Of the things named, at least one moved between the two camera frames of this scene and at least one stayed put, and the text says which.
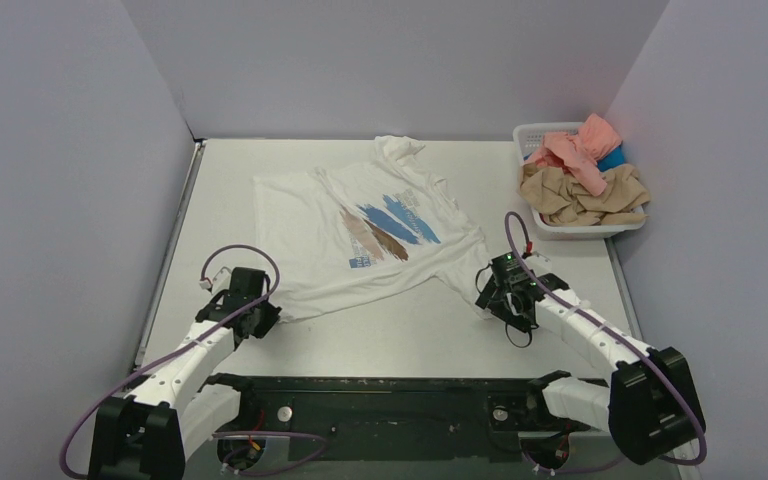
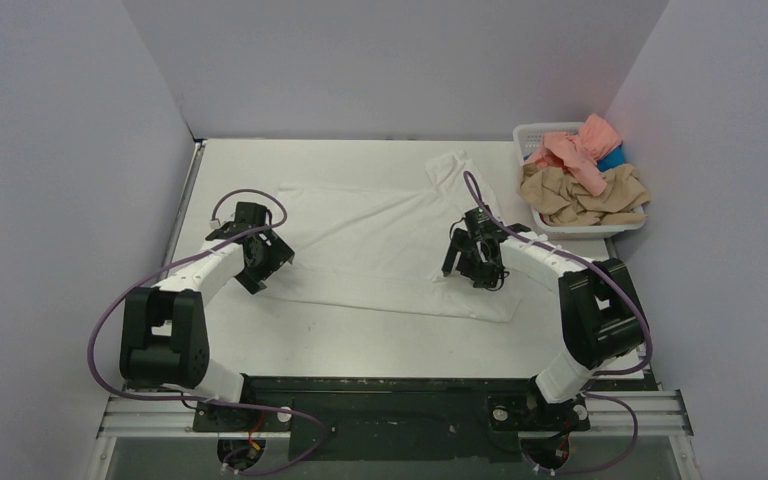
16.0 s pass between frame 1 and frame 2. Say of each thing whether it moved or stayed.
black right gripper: moved
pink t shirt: stayed
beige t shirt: stayed
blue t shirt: stayed
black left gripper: moved
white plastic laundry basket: stayed
